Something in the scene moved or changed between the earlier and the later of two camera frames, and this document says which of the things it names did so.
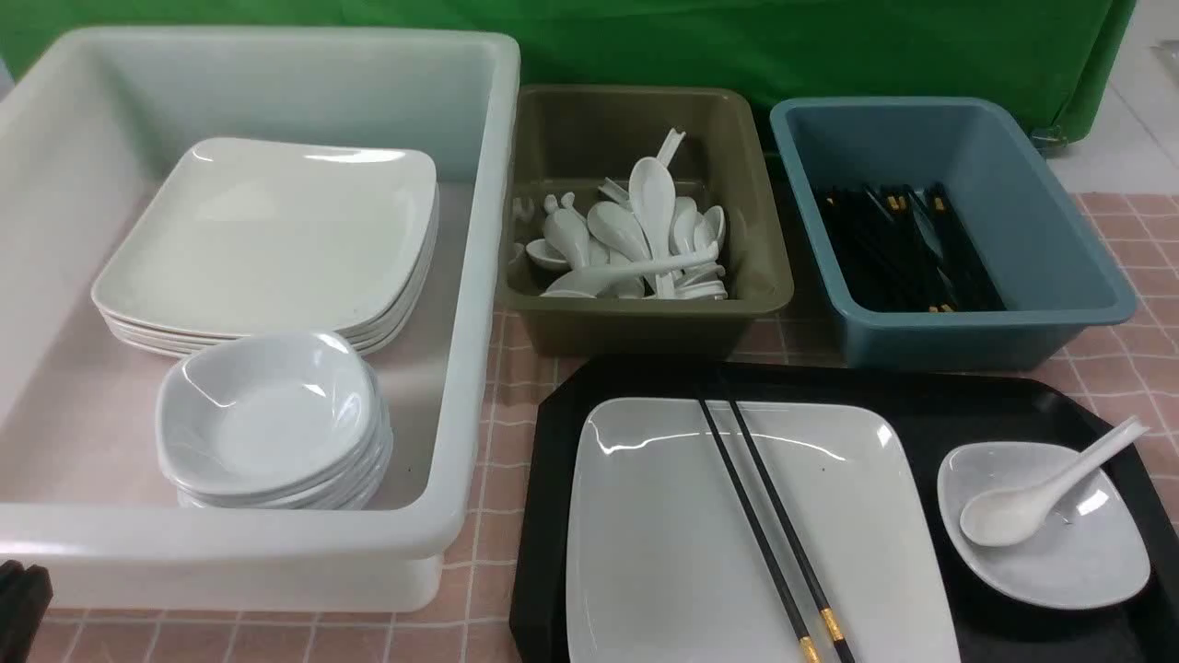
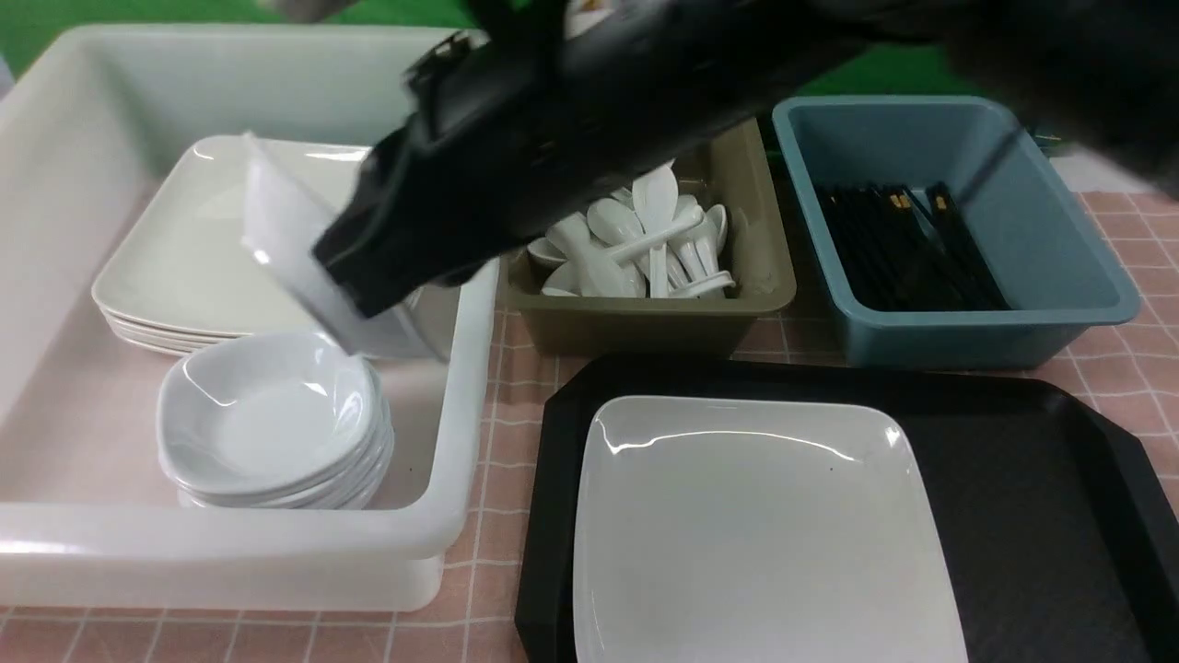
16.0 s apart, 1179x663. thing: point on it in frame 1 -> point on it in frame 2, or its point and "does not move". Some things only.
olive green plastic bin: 569,139 does not move
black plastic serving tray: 996,619 does not move
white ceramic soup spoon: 1009,517 -> 595,264
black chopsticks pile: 905,248 does not move
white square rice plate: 661,567 does not move
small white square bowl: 1090,551 -> 282,224
